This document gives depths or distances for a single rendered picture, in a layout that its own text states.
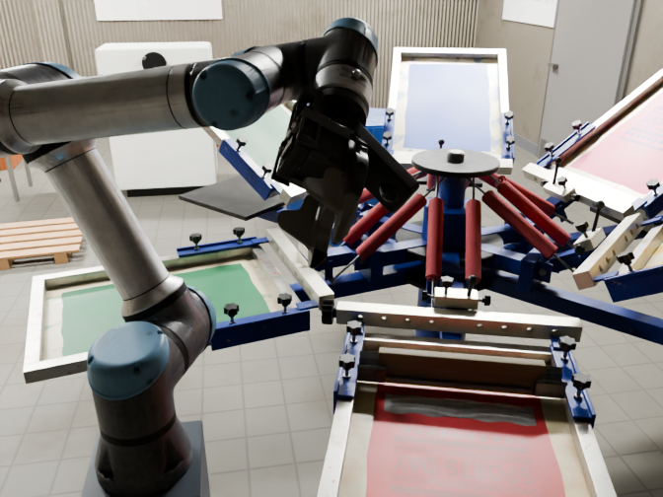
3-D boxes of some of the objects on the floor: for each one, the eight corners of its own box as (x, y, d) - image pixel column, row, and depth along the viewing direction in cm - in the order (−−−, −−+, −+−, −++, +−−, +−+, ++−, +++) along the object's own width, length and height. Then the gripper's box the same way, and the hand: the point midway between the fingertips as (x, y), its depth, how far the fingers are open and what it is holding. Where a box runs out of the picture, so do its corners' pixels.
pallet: (92, 226, 506) (90, 215, 502) (80, 263, 441) (77, 251, 437) (-50, 238, 484) (-53, 227, 480) (-85, 279, 419) (-89, 266, 415)
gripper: (280, 124, 76) (243, 260, 63) (323, 56, 67) (289, 197, 55) (340, 154, 79) (317, 290, 66) (389, 92, 70) (371, 234, 57)
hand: (331, 248), depth 62 cm, fingers open, 4 cm apart
